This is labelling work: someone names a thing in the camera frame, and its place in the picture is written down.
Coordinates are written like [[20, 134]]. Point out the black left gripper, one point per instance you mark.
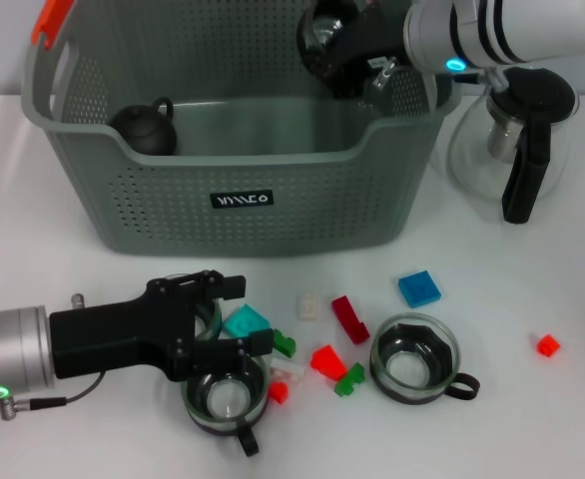
[[113, 339]]

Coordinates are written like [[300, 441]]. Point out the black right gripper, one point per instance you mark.
[[377, 40]]

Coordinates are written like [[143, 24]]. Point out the glass teacup black sleeve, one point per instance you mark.
[[227, 399], [397, 389], [320, 37], [215, 319]]

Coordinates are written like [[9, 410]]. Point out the small red toy brick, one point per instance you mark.
[[548, 345], [278, 393]]

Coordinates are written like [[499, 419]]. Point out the cyan square toy brick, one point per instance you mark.
[[242, 322]]

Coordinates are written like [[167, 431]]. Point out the green toy brick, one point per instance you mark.
[[350, 381], [285, 344]]

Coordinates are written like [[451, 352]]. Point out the white narrow toy brick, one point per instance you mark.
[[290, 370]]

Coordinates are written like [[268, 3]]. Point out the off-white plate toy brick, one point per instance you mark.
[[309, 307]]

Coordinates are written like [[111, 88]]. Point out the large red toy brick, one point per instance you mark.
[[327, 361]]

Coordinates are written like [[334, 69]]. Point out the grey perforated plastic basket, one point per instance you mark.
[[272, 224]]

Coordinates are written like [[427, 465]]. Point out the dark red toy brick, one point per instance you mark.
[[350, 322]]

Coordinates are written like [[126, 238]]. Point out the blue square toy brick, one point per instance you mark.
[[419, 289]]

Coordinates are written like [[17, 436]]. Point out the black clay teapot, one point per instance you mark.
[[143, 132]]

